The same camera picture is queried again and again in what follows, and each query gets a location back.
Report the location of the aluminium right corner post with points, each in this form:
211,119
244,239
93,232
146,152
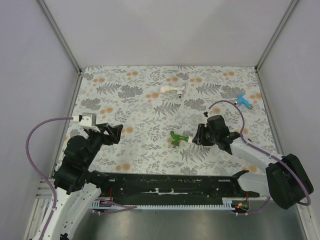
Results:
276,34

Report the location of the floral patterned table mat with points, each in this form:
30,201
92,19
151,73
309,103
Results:
130,95

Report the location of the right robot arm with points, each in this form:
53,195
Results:
284,179

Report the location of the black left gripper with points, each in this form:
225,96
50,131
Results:
114,133

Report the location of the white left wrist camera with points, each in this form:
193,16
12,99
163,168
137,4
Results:
87,121

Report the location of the aluminium corner post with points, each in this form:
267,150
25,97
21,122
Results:
59,35
276,34

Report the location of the aluminium left corner post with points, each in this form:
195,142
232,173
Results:
59,35

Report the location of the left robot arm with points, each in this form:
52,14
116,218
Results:
75,188

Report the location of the white slotted cable duct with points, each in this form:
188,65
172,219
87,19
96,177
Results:
105,205

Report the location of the green faucet chrome knob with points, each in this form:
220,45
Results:
176,138

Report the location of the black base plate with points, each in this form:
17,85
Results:
123,188

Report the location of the white PVC elbow fitting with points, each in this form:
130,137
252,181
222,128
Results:
190,140

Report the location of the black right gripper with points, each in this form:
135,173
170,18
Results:
199,139

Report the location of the white faucet with elbow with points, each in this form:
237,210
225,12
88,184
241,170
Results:
178,90

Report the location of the blue faucet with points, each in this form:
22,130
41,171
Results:
242,101

